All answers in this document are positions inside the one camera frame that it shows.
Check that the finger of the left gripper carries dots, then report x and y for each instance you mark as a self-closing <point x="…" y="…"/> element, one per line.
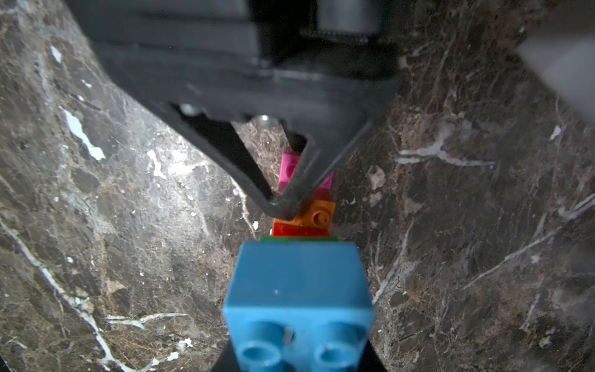
<point x="326" y="145"/>

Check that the blue lego brick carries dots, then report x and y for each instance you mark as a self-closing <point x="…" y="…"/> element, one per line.
<point x="298" y="306"/>

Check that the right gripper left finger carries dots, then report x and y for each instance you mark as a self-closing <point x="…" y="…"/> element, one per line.
<point x="226" y="361"/>

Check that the pink lego brick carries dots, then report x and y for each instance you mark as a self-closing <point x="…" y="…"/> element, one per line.
<point x="289" y="162"/>

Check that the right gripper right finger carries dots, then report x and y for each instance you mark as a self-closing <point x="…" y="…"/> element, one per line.
<point x="370" y="361"/>

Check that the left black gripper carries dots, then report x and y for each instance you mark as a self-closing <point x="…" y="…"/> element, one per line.
<point x="235" y="59"/>

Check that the orange lego brick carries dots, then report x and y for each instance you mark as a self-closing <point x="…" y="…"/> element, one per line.
<point x="316" y="214"/>

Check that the orange-red lego brick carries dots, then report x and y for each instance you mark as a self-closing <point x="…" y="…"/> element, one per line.
<point x="282" y="229"/>

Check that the green lego brick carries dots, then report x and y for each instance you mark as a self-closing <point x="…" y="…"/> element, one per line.
<point x="298" y="239"/>

